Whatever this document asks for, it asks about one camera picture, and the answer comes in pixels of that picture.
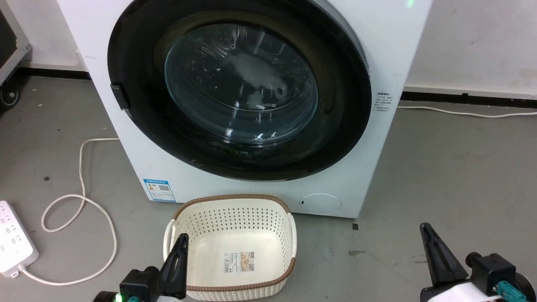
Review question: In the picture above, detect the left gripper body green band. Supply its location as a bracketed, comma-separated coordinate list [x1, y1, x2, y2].
[93, 291, 126, 302]

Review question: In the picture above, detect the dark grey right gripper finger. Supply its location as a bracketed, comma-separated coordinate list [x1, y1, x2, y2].
[420, 222, 469, 289]

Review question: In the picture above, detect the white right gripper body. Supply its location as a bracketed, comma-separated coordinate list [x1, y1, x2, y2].
[420, 280, 501, 302]

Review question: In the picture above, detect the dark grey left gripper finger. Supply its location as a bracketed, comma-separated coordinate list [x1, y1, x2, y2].
[159, 233, 190, 300]

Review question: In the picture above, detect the white front-load washing machine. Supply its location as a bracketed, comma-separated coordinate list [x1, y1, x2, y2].
[57, 0, 433, 219]

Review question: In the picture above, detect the round black glass washer door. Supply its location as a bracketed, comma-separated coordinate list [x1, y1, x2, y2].
[107, 0, 373, 182]

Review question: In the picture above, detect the paper label inside basket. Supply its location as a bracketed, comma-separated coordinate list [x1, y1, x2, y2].
[224, 251, 255, 274]

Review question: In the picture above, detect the cream perforated laundry basket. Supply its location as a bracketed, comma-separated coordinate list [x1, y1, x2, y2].
[163, 194, 297, 302]

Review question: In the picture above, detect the blue energy label sticker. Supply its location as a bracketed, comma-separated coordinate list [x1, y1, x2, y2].
[143, 179, 177, 203]

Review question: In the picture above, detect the white power strip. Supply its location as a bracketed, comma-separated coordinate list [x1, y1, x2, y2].
[0, 200, 39, 278]

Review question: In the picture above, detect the round white filter cover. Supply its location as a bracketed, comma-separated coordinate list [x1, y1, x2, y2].
[299, 193, 342, 216]

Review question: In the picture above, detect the small printed warning sticker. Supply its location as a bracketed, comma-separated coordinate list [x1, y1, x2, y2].
[375, 90, 393, 114]

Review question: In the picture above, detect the grey wheeled cart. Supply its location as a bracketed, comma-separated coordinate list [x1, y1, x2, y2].
[0, 8, 32, 107]

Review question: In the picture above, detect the white power strip cable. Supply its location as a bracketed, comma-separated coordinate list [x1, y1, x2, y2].
[19, 137, 120, 286]

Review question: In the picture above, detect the thin white floor cable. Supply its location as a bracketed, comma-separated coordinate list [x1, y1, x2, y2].
[396, 106, 537, 119]

